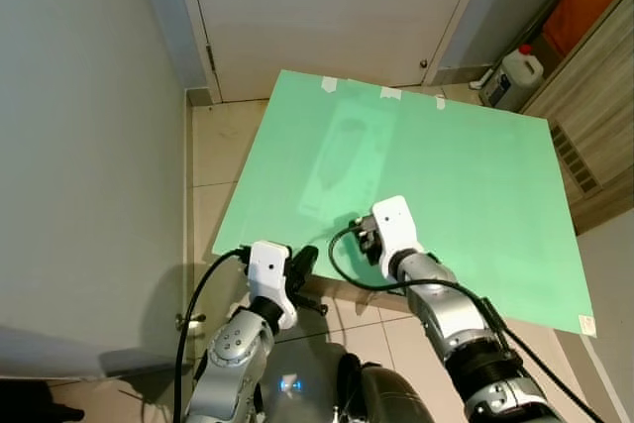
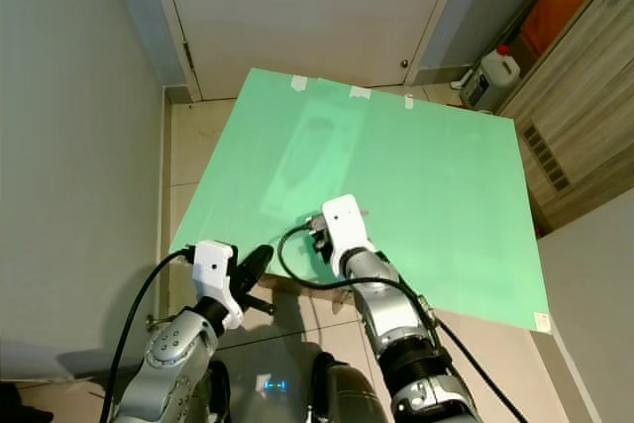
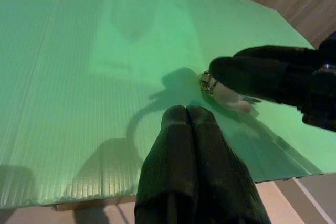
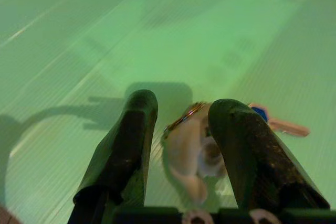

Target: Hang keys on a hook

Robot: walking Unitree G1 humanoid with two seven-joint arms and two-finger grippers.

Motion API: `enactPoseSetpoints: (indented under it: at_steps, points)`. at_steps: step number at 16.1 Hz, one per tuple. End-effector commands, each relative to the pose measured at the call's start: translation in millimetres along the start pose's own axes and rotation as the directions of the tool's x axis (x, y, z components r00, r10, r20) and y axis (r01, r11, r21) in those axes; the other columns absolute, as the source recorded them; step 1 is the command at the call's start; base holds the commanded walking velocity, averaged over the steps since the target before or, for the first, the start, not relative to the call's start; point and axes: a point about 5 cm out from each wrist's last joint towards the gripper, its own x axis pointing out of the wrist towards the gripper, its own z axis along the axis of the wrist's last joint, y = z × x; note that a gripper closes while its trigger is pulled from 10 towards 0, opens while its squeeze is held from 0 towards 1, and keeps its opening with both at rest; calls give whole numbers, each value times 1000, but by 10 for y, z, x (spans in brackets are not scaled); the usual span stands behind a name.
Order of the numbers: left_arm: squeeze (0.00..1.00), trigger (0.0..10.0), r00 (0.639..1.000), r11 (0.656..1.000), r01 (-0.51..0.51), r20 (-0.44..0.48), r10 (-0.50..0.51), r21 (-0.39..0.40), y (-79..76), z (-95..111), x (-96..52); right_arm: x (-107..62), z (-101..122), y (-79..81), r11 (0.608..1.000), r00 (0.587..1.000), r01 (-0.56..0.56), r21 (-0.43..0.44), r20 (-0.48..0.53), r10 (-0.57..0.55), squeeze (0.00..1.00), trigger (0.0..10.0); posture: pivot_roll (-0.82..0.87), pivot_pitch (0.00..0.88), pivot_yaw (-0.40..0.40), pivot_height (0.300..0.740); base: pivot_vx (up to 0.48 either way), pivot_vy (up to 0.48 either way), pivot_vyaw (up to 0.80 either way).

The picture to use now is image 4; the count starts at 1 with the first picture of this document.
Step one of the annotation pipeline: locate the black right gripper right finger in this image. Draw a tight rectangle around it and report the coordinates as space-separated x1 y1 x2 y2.
208 99 331 212

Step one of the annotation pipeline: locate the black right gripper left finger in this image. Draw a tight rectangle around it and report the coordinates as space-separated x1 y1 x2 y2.
67 89 159 224

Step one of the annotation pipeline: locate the brass key with blue cap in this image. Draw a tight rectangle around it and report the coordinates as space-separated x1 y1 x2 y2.
248 103 311 138

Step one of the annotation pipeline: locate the white puppy figurine keychain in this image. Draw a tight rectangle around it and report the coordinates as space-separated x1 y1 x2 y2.
161 103 228 205

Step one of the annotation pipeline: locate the metal key ring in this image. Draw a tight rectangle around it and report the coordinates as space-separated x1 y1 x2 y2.
163 101 207 140

